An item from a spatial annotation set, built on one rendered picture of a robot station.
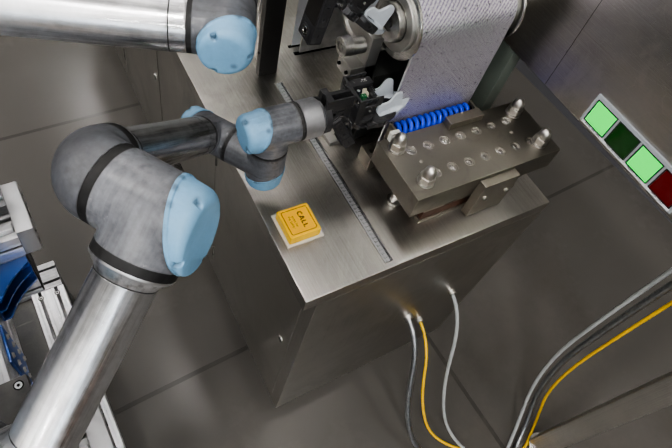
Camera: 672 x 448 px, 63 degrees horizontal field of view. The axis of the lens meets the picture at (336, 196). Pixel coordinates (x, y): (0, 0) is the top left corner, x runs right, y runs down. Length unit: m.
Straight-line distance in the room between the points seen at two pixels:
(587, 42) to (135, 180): 0.88
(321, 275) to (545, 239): 1.64
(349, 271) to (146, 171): 0.53
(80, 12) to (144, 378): 1.39
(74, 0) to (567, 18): 0.89
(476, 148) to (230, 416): 1.17
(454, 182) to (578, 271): 1.51
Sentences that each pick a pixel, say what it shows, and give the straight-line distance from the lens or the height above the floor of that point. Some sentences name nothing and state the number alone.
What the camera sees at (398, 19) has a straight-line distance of 1.04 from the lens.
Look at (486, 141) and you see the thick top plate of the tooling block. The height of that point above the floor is 1.03.
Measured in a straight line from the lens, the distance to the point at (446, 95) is 1.25.
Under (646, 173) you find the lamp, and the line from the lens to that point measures 1.18.
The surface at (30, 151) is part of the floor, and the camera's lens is 2.48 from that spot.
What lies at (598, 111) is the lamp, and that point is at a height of 1.19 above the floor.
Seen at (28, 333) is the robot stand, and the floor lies 0.21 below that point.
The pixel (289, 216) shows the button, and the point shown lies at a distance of 1.12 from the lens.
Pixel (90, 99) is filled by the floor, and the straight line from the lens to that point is 2.63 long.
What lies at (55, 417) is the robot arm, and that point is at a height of 1.10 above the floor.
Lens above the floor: 1.86
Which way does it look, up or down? 53 degrees down
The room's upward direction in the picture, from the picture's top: 19 degrees clockwise
